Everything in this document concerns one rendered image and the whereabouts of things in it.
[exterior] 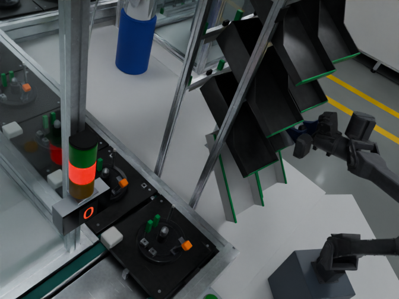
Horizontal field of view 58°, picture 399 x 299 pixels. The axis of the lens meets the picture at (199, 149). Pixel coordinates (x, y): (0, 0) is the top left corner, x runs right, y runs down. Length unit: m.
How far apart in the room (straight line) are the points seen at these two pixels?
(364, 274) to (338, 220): 0.22
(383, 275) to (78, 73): 1.27
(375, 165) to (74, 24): 0.71
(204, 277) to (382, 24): 4.00
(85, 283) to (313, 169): 2.28
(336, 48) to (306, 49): 0.13
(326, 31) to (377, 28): 3.71
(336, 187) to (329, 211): 1.48
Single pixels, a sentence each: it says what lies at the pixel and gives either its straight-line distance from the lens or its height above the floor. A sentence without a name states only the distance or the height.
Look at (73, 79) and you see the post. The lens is 0.60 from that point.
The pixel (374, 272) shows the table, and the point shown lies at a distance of 1.51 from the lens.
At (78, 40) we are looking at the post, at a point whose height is 1.60.
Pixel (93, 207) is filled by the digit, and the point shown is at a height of 1.21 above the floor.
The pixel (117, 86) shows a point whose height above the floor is 0.86.
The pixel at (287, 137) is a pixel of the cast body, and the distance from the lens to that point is 1.09.
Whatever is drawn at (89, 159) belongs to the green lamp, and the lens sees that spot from 0.69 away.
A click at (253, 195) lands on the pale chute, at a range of 1.21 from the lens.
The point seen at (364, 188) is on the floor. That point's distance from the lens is 3.19.
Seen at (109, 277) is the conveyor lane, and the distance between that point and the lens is 1.08.
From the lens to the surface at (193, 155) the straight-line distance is 1.46.
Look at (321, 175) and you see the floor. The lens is 3.03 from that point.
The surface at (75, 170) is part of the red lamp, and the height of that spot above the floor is 1.35.
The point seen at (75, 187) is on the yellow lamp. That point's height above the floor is 1.30.
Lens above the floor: 1.91
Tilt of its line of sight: 45 degrees down
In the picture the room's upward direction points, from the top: 21 degrees clockwise
